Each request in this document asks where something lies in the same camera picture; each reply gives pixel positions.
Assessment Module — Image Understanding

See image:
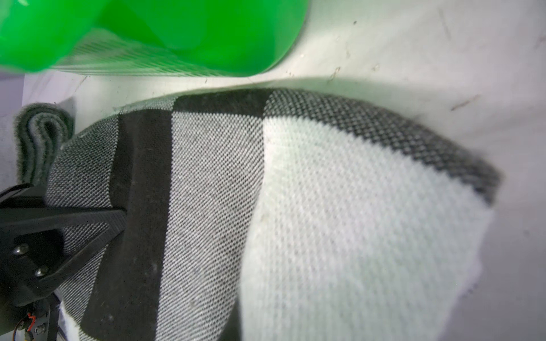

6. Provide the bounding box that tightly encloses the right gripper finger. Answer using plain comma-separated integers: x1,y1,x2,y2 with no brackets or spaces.
1,184,127,306

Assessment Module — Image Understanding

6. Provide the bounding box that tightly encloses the grey scarf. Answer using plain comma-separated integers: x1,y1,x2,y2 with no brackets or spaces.
14,103,74,186

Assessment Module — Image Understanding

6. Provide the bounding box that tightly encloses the green plastic basket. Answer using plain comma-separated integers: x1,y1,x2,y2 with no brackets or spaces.
1,1,309,77

